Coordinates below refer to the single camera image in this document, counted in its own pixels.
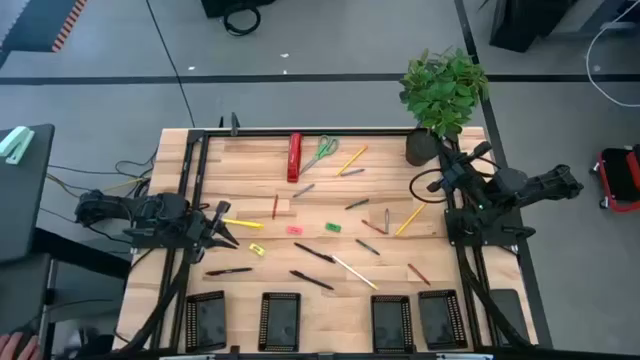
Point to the person's hand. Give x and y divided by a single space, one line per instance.
17 347

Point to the black mat orange striped edge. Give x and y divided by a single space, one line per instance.
35 25

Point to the black pen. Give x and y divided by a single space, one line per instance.
311 280
314 252
228 271

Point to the black frame clamp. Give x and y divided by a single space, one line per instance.
234 124

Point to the black side desk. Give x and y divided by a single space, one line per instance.
25 210

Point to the green plant in black pot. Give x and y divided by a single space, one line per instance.
440 95

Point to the black table clamp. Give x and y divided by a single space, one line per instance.
234 349

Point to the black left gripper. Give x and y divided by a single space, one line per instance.
205 230

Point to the black aluminium table frame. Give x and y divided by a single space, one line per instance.
350 132

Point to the red crayon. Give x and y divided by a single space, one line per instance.
374 227
275 206
419 274

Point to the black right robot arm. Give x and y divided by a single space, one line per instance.
545 182

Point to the mint green stapler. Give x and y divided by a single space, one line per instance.
17 142

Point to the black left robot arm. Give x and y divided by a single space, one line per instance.
160 210

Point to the black equipment cabinet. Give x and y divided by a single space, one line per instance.
525 20

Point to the silver frame bracket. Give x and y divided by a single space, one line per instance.
465 357

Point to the black tablet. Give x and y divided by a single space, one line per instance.
507 312

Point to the dark green crayon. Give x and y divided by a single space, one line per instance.
357 204
367 247

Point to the grey crayon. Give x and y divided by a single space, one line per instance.
352 172
304 190
386 221

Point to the black slotted plastic bin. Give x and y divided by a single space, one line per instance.
206 322
392 325
280 322
442 320

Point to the white pencil yellow tip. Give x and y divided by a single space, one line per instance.
355 272

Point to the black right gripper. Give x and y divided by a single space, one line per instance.
457 174

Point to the yellow pencil orange eraser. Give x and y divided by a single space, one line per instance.
351 160
410 219

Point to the red and black cart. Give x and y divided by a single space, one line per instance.
620 180

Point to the black box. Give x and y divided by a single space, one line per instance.
215 6

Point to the green eraser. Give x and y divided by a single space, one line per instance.
333 227

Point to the red stapler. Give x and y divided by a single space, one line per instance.
294 157

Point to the pink eraser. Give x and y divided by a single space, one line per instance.
294 230

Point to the yellow highlighter pen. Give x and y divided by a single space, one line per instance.
245 223

